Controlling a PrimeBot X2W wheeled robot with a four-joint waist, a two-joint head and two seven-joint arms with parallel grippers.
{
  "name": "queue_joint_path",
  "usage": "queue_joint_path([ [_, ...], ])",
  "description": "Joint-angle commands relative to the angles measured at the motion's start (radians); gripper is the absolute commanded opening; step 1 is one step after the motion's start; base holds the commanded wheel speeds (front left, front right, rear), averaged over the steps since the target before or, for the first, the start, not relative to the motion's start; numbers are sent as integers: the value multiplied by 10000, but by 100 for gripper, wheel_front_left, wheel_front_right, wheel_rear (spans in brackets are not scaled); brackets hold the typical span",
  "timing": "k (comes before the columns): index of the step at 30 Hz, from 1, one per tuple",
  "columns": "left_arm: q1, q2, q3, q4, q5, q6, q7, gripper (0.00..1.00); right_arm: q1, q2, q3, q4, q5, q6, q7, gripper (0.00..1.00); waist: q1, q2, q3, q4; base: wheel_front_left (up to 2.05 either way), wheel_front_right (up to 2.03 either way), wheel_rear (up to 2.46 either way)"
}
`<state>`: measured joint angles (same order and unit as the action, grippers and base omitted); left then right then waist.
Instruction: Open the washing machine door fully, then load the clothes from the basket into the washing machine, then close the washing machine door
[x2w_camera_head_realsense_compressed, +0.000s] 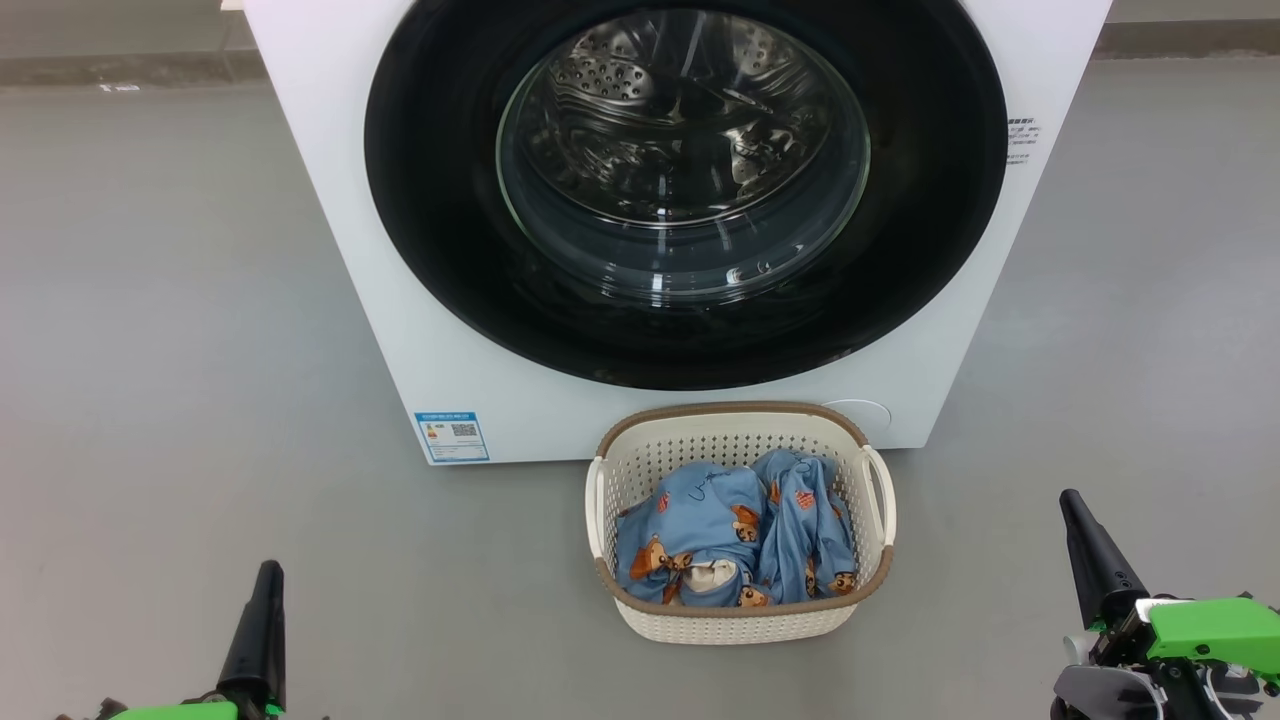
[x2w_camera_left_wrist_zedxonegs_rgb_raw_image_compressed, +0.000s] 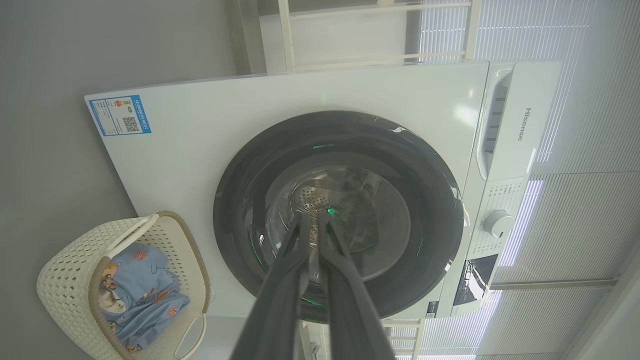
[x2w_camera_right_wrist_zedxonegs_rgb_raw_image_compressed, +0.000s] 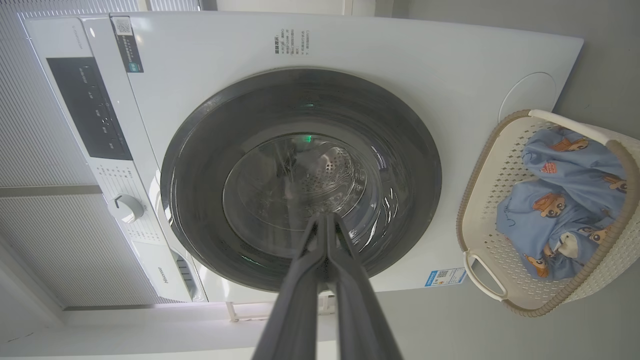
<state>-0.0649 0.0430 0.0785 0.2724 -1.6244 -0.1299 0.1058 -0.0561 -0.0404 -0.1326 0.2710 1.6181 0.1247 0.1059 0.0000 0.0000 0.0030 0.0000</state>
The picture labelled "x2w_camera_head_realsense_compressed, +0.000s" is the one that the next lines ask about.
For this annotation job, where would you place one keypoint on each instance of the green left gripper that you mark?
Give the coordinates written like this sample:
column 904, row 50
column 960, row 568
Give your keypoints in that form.
column 180, row 713

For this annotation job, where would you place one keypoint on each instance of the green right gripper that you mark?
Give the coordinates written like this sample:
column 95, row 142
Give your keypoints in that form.
column 1215, row 630

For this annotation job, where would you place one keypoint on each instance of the black round glass washer door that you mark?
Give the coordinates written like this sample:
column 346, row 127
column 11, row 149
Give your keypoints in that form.
column 430, row 200

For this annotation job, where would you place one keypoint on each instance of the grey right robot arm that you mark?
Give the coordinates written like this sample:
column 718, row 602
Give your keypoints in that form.
column 1100, row 695

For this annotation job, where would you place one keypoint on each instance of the white front-load washing machine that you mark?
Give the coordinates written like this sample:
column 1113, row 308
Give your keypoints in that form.
column 330, row 200

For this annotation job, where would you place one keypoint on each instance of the round white filter cover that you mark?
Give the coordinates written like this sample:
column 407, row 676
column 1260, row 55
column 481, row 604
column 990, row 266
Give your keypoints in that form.
column 872, row 414

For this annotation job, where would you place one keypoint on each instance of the blue energy label sticker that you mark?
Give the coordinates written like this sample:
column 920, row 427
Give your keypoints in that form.
column 452, row 437

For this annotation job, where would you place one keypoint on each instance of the cream perforated laundry basket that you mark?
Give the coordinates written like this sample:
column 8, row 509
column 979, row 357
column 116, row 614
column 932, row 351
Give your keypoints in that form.
column 730, row 622

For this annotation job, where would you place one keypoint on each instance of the black printed text label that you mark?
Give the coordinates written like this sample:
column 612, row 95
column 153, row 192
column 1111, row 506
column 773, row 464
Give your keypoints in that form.
column 1022, row 140

